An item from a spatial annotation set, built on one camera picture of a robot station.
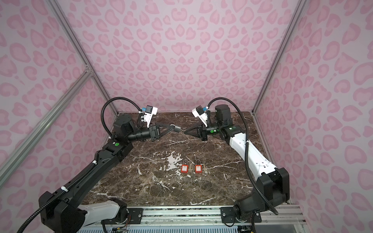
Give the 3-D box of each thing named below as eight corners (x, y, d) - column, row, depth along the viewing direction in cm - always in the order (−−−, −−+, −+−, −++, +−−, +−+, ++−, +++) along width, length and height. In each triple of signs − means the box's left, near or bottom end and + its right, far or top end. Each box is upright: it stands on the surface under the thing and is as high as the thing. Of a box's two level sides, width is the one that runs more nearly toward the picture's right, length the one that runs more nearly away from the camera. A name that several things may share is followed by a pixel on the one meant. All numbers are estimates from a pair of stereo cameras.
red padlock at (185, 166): (181, 173, 90) (181, 171, 88) (181, 160, 95) (181, 159, 93) (188, 173, 90) (188, 171, 88) (188, 160, 95) (188, 159, 93)
